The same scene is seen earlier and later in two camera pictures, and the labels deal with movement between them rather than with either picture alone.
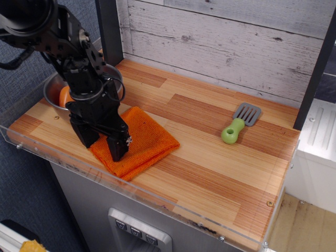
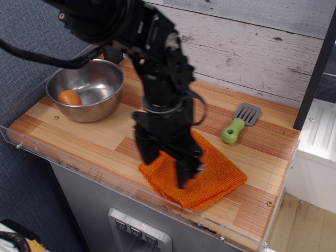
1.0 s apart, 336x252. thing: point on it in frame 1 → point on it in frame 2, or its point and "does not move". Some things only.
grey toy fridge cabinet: x=109 y=221 does not move
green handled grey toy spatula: x=245 y=114 does not move
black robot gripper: x=97 y=106 → x=165 y=120
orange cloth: x=148 y=143 → x=219 y=175
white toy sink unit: x=312 y=177 does not move
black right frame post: x=323 y=55 does not move
